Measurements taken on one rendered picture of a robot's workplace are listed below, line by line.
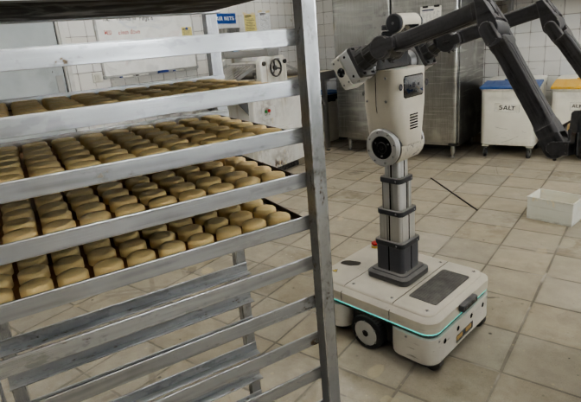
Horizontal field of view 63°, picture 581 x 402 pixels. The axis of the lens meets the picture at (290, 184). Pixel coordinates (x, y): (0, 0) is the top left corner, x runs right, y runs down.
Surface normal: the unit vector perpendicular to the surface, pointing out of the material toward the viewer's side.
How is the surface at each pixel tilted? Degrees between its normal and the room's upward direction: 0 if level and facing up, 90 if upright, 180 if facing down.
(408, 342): 90
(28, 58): 90
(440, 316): 31
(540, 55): 90
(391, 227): 90
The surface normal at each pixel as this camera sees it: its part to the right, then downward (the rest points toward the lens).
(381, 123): -0.68, 0.43
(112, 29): 0.80, 0.11
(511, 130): -0.55, 0.33
